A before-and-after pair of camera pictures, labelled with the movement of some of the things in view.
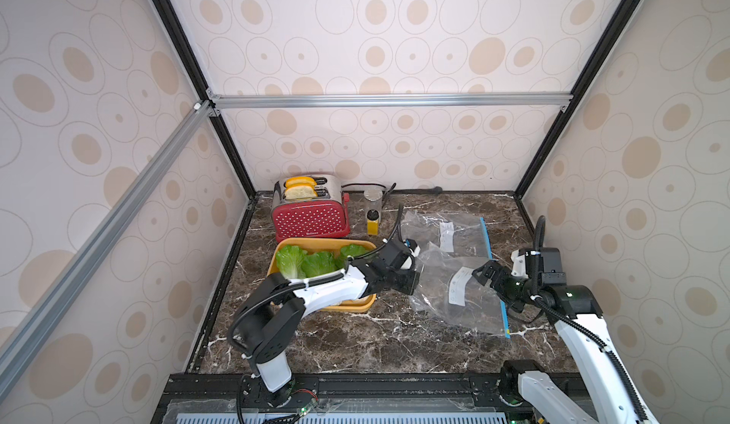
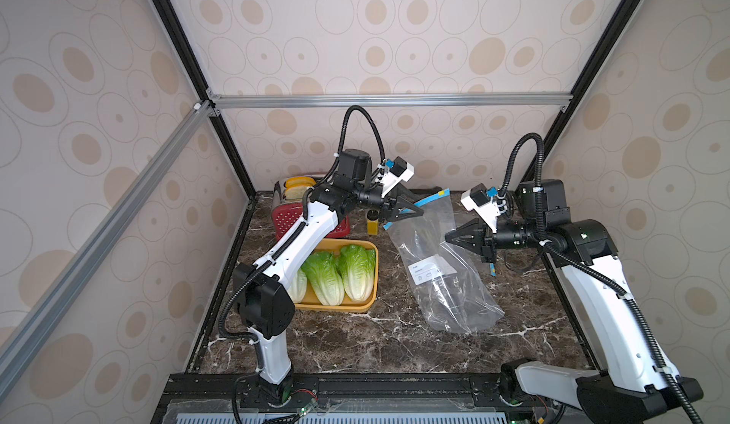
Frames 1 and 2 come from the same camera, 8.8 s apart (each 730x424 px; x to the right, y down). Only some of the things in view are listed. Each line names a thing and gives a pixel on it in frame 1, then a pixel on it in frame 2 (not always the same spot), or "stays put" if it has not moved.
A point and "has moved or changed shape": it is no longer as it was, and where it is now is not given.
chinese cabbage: (319, 263) stays put
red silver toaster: (326, 216) stays put
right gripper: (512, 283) → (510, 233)
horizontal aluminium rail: (293, 101) stays put
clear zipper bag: (445, 287) has moved or changed shape
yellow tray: (329, 245) stays put
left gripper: (412, 280) → (390, 202)
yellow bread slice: (303, 181) stays put
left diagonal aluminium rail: (20, 346) stays put
